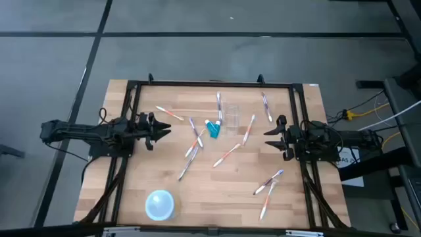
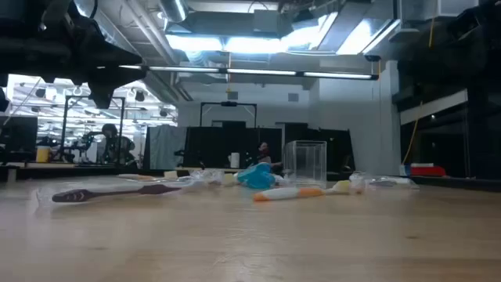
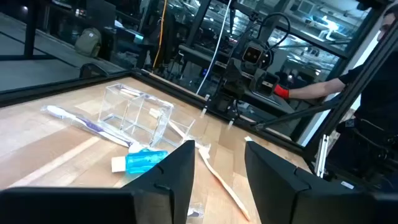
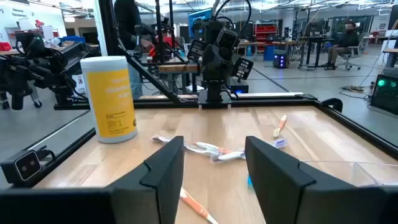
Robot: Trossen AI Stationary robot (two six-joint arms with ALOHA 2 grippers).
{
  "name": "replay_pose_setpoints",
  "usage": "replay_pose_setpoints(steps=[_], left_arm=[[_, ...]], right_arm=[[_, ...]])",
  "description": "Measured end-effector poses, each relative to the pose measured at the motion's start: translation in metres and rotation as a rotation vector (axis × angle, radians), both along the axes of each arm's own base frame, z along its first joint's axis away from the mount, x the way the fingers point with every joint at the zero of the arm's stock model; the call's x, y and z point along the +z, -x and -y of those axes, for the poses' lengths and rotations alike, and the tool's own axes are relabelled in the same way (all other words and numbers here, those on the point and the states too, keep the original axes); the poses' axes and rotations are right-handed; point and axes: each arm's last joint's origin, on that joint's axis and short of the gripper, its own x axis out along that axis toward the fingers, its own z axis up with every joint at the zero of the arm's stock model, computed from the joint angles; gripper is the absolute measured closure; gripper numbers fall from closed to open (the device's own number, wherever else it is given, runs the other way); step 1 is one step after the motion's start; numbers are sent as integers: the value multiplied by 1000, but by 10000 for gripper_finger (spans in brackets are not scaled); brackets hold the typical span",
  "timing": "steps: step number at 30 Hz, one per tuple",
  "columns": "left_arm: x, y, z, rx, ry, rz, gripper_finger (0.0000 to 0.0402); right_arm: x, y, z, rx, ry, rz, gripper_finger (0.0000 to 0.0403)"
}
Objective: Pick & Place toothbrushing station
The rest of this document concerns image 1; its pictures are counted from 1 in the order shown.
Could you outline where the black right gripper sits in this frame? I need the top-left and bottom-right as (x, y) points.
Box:
(263, 114), (299, 162)

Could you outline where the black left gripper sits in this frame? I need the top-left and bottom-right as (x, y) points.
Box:
(136, 112), (172, 151)

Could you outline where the clear plastic cup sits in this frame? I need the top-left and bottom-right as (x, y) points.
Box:
(224, 104), (240, 136)

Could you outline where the teal small bottle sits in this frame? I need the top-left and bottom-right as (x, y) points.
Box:
(204, 118), (218, 140)

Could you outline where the white printed paper sheet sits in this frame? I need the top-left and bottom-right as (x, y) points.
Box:
(336, 145), (366, 188)

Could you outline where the black standing desk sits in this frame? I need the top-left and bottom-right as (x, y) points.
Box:
(338, 77), (421, 231)

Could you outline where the black furniture foot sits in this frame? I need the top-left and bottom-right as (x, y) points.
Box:
(0, 144), (26, 159)

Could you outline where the black metal beam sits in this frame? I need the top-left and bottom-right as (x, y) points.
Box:
(328, 0), (421, 62)

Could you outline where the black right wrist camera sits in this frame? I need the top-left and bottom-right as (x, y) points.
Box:
(289, 124), (305, 145)

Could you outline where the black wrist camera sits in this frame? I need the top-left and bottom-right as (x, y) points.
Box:
(137, 112), (149, 131)
(289, 124), (305, 145)

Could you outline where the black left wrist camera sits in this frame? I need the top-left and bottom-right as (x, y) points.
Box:
(137, 112), (149, 131)

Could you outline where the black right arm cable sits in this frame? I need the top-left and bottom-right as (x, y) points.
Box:
(300, 118), (317, 133)

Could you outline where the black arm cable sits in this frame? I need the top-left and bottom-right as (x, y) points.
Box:
(300, 118), (317, 133)
(98, 107), (109, 126)

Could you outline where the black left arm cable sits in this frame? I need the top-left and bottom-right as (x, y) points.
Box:
(98, 107), (109, 126)

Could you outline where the black floor cable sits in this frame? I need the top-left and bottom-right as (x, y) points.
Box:
(326, 89), (386, 121)

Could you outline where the yellow cable with plug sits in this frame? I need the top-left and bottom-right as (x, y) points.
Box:
(346, 102), (391, 120)

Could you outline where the silver aluminium bracket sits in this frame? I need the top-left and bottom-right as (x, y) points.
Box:
(102, 226), (141, 237)
(285, 229), (325, 237)

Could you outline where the white cable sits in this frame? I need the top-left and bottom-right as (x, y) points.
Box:
(357, 99), (421, 132)

